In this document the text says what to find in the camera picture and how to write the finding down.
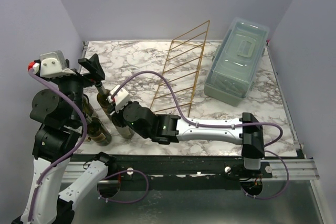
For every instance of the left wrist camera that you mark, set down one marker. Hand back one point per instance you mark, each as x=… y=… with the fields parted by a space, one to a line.
x=51 y=65

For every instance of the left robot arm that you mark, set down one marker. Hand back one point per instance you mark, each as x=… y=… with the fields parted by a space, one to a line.
x=63 y=128

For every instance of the translucent green plastic toolbox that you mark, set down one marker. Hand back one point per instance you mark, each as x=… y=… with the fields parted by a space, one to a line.
x=236 y=61

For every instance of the aluminium frame rail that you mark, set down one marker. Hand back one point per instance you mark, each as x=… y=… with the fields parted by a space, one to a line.
x=298 y=169

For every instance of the rear dark wine bottle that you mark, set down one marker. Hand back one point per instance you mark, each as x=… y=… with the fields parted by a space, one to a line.
x=88 y=109

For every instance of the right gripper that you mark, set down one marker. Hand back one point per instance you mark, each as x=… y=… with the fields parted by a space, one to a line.
x=115 y=114

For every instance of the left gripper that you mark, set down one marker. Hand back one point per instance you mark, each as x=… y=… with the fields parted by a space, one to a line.
x=94 y=65

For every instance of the dark wine bottle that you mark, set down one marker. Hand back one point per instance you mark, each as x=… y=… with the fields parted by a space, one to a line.
x=88 y=109
x=98 y=132

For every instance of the front dark wine bottle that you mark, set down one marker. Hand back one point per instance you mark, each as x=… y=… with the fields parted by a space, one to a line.
x=98 y=132

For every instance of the gold wire wine rack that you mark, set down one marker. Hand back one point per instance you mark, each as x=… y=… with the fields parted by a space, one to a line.
x=182 y=65

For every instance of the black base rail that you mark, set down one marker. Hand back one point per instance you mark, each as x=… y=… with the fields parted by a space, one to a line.
x=134 y=172

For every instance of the wine bottle white label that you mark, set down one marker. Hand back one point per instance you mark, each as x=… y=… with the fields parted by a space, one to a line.
x=125 y=131

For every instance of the wine bottle brown label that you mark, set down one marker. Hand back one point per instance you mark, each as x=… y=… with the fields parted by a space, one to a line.
x=102 y=98

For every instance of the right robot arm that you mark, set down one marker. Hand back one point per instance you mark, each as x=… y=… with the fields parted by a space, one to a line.
x=165 y=129

